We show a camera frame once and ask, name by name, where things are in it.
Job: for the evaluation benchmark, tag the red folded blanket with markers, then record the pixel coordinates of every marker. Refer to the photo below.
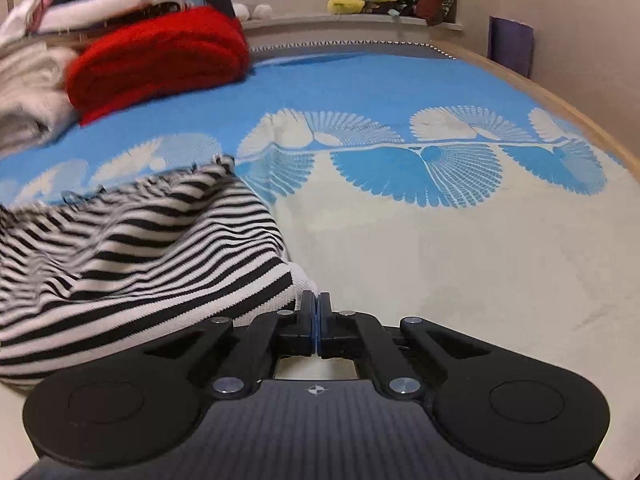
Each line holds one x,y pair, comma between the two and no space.
160,55

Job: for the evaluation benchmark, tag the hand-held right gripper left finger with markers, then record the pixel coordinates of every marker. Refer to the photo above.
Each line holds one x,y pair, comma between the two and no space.
309,320

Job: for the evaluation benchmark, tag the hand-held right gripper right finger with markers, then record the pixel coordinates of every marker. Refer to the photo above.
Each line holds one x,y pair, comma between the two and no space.
322,321

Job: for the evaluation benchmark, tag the black white striped garment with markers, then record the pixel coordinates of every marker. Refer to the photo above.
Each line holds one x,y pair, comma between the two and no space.
150,270

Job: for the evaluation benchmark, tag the white window sill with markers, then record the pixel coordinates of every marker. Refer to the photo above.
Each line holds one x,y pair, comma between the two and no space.
350,22

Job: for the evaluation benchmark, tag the wooden bed frame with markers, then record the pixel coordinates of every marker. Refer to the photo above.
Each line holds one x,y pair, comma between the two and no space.
575,110

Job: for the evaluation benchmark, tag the purple board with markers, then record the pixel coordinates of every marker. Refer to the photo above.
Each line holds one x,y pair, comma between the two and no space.
511,47

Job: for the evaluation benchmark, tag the white pink folded cloth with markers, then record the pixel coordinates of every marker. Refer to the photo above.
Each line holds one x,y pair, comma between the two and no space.
25,10

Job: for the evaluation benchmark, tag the white fluffy folded blanket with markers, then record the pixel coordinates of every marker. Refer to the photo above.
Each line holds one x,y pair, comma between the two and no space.
30,95

